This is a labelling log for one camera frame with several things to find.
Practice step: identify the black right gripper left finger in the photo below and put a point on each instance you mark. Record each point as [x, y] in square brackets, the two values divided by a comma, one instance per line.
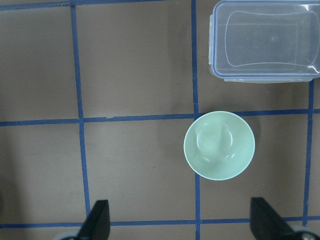
[97, 225]

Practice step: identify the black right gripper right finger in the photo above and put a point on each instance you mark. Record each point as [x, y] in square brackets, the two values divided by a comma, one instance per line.
[267, 224]

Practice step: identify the light green bowl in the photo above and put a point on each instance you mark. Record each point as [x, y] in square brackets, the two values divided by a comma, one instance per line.
[219, 145]

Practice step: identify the clear plastic food container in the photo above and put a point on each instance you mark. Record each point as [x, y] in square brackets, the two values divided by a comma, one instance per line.
[265, 41]

